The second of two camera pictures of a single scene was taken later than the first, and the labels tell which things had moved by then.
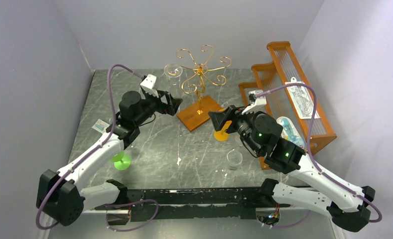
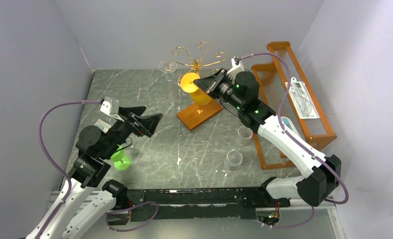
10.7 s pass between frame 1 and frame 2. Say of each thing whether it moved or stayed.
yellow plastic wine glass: moved
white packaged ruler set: stayed
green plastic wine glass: stayed
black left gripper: moved
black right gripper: moved
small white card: stayed
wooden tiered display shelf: stayed
